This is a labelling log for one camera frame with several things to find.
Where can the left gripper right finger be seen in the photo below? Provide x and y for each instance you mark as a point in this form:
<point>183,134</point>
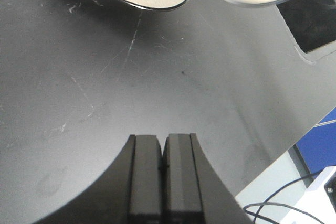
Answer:
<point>192,190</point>

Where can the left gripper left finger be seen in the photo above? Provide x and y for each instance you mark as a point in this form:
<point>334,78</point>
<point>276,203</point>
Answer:
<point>128,191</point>

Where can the right blue cabinet unit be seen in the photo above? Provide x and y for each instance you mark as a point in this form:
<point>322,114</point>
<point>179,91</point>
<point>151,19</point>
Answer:
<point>316,149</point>

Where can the black lab sink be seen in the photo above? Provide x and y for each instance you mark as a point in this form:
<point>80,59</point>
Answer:
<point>312,26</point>

